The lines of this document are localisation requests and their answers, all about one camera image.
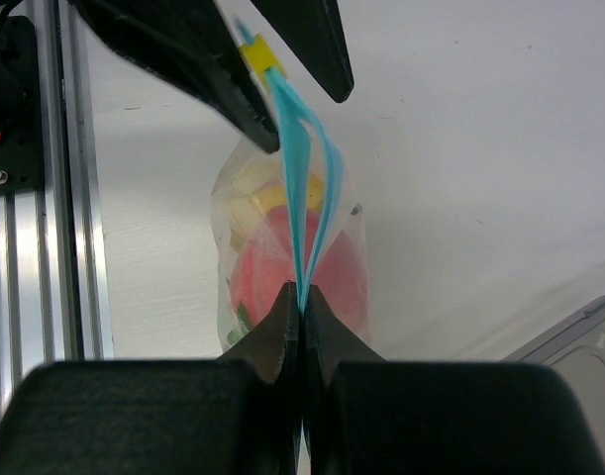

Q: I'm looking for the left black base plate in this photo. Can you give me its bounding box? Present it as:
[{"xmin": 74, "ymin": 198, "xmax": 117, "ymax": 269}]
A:
[{"xmin": 0, "ymin": 16, "xmax": 45, "ymax": 196}]

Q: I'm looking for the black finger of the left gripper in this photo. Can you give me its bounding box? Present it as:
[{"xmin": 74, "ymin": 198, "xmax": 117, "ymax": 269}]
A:
[
  {"xmin": 71, "ymin": 0, "xmax": 279, "ymax": 153},
  {"xmin": 252, "ymin": 0, "xmax": 354, "ymax": 103}
]

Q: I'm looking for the aluminium rail frame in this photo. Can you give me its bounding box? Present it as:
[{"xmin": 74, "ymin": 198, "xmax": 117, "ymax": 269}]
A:
[{"xmin": 0, "ymin": 1, "xmax": 114, "ymax": 421}]

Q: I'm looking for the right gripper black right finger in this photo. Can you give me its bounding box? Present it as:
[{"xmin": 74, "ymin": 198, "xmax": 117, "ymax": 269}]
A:
[{"xmin": 303, "ymin": 288, "xmax": 605, "ymax": 474}]

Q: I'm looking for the yellow pear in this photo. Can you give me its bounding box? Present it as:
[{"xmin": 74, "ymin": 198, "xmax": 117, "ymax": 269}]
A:
[{"xmin": 227, "ymin": 157, "xmax": 328, "ymax": 248}]

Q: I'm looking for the clear zip top bag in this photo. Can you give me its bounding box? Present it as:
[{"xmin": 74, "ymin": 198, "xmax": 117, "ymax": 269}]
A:
[{"xmin": 211, "ymin": 22, "xmax": 370, "ymax": 350}]

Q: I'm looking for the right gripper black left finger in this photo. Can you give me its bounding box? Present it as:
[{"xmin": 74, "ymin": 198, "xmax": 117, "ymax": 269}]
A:
[{"xmin": 0, "ymin": 283, "xmax": 300, "ymax": 474}]

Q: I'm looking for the grey translucent plastic bin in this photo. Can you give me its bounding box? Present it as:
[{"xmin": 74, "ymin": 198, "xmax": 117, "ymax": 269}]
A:
[{"xmin": 504, "ymin": 292, "xmax": 605, "ymax": 382}]

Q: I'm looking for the pink peach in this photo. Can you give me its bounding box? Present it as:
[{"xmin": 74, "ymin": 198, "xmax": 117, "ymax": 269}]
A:
[{"xmin": 231, "ymin": 205, "xmax": 370, "ymax": 342}]

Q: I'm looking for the green chayote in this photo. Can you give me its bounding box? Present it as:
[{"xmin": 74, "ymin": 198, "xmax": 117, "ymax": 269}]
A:
[{"xmin": 224, "ymin": 304, "xmax": 253, "ymax": 349}]

